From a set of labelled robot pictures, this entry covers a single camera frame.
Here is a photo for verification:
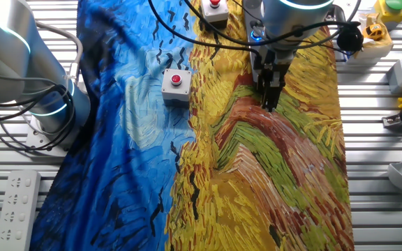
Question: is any painted wheat field tablecloth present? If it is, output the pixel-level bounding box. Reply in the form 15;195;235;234
29;0;355;251

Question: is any white power strip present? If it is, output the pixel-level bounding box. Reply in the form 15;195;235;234
0;169;42;251

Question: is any grey camera bracket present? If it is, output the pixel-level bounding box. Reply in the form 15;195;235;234
326;5;348;36

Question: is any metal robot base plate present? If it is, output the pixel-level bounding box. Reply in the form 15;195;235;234
24;113;82;158

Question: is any thick grey robot cable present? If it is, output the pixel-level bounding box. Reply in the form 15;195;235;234
35;20;84;84

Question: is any grey box with red button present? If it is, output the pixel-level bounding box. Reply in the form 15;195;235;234
161;68;193;107
200;0;230;29

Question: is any black camera cable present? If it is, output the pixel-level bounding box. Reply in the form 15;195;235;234
147;0;362;56

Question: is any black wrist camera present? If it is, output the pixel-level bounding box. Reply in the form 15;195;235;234
336;23;365;53

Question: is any yellow toy car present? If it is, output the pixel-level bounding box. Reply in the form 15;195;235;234
362;22;387;42

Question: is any yellow box with green button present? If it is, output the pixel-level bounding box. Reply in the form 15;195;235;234
373;0;402;31

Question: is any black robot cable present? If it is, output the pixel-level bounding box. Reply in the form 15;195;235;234
0;68;78;153

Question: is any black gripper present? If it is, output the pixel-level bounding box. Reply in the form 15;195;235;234
252;47;292;112

